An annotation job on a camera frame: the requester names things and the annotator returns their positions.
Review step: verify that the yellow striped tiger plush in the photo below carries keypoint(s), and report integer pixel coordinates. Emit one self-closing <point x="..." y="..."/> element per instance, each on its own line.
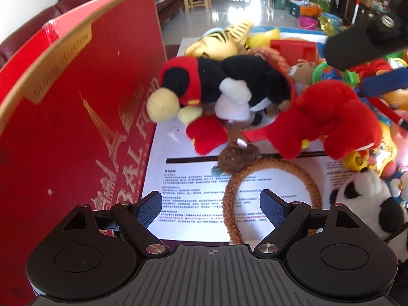
<point x="220" y="44"/>

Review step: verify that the white and red pole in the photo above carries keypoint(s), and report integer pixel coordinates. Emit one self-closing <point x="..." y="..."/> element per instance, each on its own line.
<point x="357" y="6"/>

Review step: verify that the white printed paper sheet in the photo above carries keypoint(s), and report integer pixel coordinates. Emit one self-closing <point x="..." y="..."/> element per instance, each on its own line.
<point x="191" y="178"/>

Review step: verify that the yellow plastic toy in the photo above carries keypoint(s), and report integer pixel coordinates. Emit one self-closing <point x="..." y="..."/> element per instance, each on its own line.
<point x="376" y="156"/>

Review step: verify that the pink plush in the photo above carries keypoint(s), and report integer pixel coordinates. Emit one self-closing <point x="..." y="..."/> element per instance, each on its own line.
<point x="400" y="143"/>

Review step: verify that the panda plush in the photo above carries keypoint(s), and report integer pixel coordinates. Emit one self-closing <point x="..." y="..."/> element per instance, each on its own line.
<point x="366" y="188"/>

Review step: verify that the red cardboard box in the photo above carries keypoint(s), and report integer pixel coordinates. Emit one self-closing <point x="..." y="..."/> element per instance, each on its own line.
<point x="63" y="134"/>

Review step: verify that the black mouse plush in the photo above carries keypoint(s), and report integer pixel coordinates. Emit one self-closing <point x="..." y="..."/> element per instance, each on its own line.
<point x="242" y="73"/>

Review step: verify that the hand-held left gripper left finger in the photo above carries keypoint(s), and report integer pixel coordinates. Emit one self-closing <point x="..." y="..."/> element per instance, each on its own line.
<point x="148" y="208"/>

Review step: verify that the red plastic toy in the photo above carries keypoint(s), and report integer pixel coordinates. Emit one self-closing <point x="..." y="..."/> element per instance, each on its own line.
<point x="293" y="49"/>

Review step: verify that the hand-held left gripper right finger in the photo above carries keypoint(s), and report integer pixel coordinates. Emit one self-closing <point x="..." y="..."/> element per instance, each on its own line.
<point x="271" y="207"/>

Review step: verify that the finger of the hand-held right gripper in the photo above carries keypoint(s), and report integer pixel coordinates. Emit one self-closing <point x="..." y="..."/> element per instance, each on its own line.
<point x="385" y="83"/>
<point x="357" y="44"/>

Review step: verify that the green lattice ball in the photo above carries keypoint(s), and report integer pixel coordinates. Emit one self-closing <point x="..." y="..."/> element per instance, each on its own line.
<point x="318" y="70"/>

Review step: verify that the yellow plastic ball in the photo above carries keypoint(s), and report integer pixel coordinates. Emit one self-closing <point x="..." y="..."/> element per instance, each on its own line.
<point x="264" y="36"/>

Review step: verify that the brown leather sofa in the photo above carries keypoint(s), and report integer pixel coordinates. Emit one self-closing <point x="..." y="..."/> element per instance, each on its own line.
<point x="169" y="3"/>

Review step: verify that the pink bucket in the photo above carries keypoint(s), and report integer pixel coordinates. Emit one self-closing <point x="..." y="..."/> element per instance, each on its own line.
<point x="307" y="23"/>

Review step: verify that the red monkey plush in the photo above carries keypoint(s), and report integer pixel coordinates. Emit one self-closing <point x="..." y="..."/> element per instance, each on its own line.
<point x="325" y="114"/>

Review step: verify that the small brown bear plush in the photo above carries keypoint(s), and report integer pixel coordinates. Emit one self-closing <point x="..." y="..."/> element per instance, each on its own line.
<point x="301" y="71"/>

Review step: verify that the brown furry headband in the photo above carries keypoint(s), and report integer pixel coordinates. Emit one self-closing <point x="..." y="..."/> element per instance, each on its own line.
<point x="236" y="159"/>

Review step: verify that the blue cat figurine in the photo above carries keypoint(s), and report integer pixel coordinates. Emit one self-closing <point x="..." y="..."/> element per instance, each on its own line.
<point x="400" y="188"/>

